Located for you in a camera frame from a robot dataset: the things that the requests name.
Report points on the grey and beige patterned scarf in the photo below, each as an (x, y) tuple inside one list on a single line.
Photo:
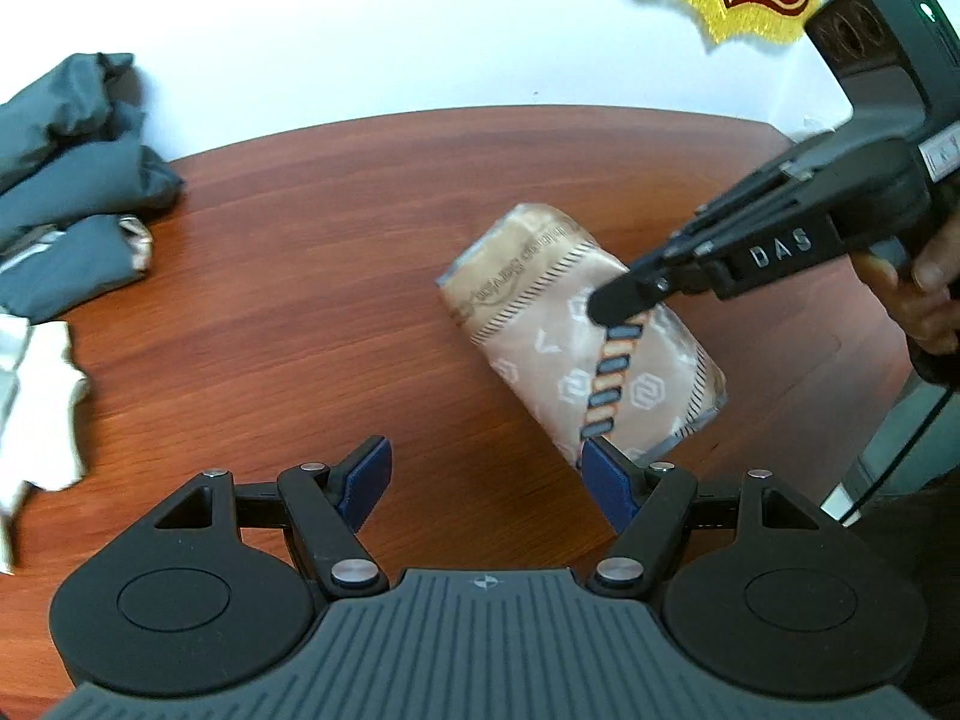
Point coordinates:
[(525, 270)]

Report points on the person's right forearm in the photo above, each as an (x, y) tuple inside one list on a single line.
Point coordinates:
[(941, 371)]

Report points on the person's right hand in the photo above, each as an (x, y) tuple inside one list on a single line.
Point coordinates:
[(934, 307)]

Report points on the dark grey crumpled garment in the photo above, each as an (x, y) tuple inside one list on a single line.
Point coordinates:
[(82, 135)]

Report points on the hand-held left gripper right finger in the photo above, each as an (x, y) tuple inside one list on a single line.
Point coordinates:
[(604, 480)]

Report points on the dark grey folded garment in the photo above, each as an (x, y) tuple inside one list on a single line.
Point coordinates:
[(67, 270)]

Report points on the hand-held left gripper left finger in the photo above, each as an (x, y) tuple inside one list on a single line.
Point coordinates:
[(367, 480)]

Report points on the person's dark clothing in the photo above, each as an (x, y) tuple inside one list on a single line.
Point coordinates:
[(930, 577)]

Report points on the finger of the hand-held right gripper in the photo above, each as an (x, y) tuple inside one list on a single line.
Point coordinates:
[(622, 300)]

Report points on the cream white garment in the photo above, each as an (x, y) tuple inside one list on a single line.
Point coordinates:
[(37, 405)]

